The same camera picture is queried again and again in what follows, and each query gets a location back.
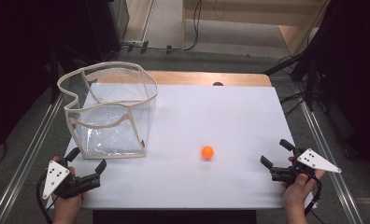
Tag light wooden shelf unit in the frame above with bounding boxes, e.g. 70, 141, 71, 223
182, 0, 331, 58

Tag person's right hand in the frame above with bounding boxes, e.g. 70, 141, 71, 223
281, 169, 326, 210

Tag black floor cable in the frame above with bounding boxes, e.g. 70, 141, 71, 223
105, 0, 204, 62

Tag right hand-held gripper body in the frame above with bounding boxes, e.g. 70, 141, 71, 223
270, 147, 343, 184

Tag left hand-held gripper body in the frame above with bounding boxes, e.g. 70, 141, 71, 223
42, 160, 101, 201

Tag orange ball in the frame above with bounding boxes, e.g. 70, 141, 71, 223
201, 145, 215, 161

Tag metal floor rail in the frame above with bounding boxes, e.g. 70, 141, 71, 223
299, 100, 365, 224
0, 93, 64, 224

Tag person's left hand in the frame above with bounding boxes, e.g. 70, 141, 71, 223
52, 155, 85, 219

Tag dark curtain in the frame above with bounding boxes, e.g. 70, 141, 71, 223
0, 0, 121, 155
310, 0, 370, 171

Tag dark panel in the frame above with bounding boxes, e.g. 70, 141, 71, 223
92, 209, 258, 224

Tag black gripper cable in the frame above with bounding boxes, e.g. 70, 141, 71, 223
304, 176, 323, 217
36, 173, 54, 224

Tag wooden table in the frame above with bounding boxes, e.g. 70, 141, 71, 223
95, 70, 273, 88

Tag black stand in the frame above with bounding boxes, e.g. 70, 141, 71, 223
263, 46, 320, 112

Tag clear bag with beige trim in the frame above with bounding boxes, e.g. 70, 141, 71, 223
57, 61, 159, 160

